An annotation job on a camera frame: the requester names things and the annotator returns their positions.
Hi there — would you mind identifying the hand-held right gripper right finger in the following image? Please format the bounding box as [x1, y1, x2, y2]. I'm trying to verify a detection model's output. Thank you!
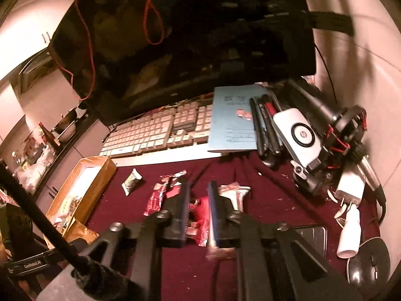
[207, 180, 356, 301]

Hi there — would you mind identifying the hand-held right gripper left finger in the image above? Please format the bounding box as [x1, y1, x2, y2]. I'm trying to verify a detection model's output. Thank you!
[74, 179, 192, 301]

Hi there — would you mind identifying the red crinkled snack packet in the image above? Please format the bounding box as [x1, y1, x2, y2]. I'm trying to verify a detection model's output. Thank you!
[187, 196, 211, 247]

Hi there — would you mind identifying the white and red snack packet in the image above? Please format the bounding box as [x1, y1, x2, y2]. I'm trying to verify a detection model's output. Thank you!
[218, 183, 251, 213]

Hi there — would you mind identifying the long red snack packet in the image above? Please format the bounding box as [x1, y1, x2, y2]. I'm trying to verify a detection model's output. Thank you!
[143, 170, 187, 217]

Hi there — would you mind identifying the black thin rod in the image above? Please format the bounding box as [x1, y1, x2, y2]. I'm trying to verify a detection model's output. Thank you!
[0, 160, 105, 286]

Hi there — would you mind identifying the dark red table cloth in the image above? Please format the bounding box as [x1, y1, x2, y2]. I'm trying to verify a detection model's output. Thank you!
[84, 153, 386, 301]

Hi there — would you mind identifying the small silver snack packet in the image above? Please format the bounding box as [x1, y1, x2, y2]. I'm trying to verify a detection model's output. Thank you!
[122, 168, 145, 197]

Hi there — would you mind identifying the snack packet with dark print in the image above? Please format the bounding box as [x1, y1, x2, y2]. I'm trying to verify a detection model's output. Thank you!
[52, 194, 84, 230]

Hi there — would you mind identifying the beige keyboard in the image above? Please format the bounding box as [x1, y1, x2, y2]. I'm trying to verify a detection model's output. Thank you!
[99, 98, 217, 159]

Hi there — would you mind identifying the blue notebook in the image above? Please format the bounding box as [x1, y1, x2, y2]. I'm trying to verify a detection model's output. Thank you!
[207, 85, 277, 154]

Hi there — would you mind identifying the cardboard box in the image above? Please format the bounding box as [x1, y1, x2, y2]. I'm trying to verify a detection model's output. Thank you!
[45, 156, 117, 237]

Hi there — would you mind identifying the black pen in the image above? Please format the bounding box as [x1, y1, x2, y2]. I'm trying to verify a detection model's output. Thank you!
[249, 97, 267, 157]

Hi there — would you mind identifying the pile of clear plastic bags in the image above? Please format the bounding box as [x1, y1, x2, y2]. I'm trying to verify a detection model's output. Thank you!
[12, 125, 57, 195]

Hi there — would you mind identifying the black smartphone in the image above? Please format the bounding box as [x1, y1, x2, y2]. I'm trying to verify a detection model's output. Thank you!
[293, 225, 328, 258]

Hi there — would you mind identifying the white device with round logo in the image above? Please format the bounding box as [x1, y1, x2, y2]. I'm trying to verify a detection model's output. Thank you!
[271, 108, 323, 167]

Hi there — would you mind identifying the black marker with red band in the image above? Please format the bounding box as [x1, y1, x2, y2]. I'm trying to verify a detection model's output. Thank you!
[259, 93, 285, 155]

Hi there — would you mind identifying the dark glass bottle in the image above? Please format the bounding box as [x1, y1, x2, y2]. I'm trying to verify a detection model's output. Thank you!
[39, 122, 61, 148]

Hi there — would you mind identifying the white plastic bottle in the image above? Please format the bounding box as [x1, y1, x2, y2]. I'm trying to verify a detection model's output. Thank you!
[336, 205, 361, 259]

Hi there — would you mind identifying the white charger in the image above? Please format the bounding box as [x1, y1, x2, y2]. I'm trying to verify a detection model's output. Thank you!
[335, 166, 366, 208]

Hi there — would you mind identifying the metal pot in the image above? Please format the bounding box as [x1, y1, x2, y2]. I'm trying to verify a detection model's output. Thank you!
[53, 108, 78, 143]

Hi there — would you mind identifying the silver microphone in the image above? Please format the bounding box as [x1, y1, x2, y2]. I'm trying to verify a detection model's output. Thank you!
[353, 144, 382, 192]

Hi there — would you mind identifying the black computer mouse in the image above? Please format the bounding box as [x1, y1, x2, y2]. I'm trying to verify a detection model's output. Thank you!
[346, 238, 392, 293]

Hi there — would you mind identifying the black computer monitor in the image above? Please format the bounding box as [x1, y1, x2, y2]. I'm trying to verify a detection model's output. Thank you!
[48, 0, 317, 126]

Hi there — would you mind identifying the red cable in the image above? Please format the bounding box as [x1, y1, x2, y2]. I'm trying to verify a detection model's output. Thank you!
[52, 0, 165, 101]

